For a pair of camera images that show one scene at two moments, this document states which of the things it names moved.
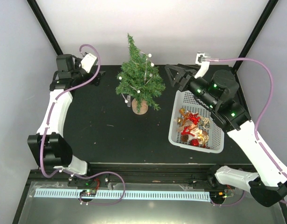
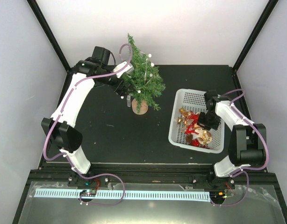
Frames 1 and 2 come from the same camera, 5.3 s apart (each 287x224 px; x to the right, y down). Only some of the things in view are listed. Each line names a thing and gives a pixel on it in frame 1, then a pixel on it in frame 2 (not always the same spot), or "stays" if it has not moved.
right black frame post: x=269 y=10 stays
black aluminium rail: x=131 y=175 stays
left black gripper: x=96 y=81 to x=122 y=91
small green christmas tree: x=140 y=80 stays
